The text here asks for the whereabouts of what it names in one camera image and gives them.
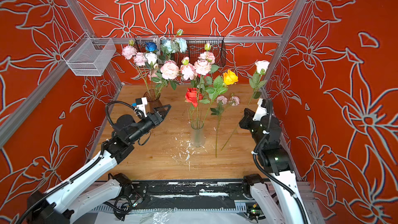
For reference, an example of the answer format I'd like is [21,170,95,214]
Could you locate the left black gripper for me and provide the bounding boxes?
[130,105,171,144]

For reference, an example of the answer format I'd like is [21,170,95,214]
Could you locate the dark smoked glass vase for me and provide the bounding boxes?
[144,89,163,113]

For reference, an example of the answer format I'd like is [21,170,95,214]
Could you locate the pink rose stem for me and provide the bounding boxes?
[148,69,162,99]

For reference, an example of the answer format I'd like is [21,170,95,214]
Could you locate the pink rose bunch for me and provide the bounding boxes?
[154,57,198,95]

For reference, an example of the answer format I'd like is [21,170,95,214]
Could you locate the clear glass vase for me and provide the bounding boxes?
[191,121,205,147]

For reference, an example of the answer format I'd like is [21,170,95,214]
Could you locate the white rose stem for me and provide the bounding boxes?
[220,60,271,151]

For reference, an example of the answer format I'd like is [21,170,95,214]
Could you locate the orange flower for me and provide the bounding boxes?
[200,70,240,123]

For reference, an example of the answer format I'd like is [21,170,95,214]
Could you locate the pink peony spray stem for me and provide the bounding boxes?
[191,42,218,122]

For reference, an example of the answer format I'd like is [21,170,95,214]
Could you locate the white green flower stem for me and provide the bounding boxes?
[160,29,188,64]

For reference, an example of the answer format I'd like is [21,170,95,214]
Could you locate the blue rose stem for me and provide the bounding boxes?
[145,42,158,53]

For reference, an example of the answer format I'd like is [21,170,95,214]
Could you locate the small pink flower bunch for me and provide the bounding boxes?
[210,93,240,157]

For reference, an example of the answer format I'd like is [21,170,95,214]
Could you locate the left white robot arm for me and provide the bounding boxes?
[17,97,172,224]

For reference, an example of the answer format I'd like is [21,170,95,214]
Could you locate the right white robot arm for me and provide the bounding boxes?
[239,99,310,224]

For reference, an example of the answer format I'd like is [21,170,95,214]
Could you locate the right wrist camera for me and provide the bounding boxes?
[253,98,270,121]

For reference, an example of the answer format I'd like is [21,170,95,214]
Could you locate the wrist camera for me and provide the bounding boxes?
[132,97,148,119]
[253,98,270,121]

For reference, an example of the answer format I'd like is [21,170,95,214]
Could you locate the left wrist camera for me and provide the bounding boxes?
[132,97,148,119]

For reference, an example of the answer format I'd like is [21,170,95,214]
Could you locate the black wire wall basket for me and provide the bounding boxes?
[133,33,227,68]

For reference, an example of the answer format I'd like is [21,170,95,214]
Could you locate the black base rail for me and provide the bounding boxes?
[105,178,271,211]

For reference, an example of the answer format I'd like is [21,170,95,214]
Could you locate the clear acrylic wall bin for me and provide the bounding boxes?
[62,37,116,76]

